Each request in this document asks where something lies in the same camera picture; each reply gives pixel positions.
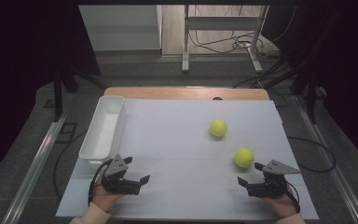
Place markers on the white table cover sheet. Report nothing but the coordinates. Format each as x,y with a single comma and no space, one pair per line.
180,174

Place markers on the person's left hand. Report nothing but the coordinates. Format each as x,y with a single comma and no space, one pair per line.
105,199

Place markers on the wooden table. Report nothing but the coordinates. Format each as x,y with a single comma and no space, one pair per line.
183,93

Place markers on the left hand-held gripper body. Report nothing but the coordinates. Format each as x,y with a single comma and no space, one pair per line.
118,179

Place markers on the grey metal stand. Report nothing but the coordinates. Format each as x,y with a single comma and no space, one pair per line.
220,23

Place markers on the white plastic bin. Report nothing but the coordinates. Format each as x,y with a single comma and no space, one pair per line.
104,130

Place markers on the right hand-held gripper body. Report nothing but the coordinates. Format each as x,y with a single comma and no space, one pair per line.
272,182

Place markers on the yellow tennis ball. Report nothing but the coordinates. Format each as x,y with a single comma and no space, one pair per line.
218,128
244,157

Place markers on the person's right hand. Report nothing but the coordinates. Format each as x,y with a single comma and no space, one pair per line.
281,205

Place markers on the white cabinet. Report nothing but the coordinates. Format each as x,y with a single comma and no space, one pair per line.
121,28

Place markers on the dark curtain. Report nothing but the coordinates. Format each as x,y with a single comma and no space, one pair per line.
28,46
338,62

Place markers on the metal floor rail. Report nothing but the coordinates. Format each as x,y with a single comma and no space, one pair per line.
332,168
34,168

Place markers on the black tripod stand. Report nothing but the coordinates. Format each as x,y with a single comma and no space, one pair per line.
62,87
310,93

